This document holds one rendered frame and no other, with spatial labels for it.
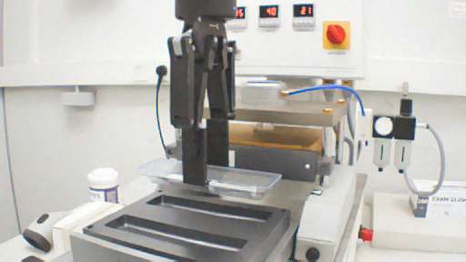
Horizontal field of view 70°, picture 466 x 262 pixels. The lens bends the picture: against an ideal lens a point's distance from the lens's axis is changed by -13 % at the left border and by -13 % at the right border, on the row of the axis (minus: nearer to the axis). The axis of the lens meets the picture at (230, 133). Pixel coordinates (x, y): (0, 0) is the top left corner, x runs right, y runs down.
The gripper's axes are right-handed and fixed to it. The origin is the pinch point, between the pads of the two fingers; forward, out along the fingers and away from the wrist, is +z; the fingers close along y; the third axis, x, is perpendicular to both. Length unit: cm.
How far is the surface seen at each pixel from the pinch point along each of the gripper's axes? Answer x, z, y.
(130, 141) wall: -71, 20, -71
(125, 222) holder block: -7.9, 8.2, 7.5
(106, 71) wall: -77, -8, -67
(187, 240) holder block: 1.2, 8.5, 7.5
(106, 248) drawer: -1.7, 5.6, 17.6
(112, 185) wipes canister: -45, 21, -31
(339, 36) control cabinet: 11.4, -16.1, -31.2
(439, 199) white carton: 37, 23, -57
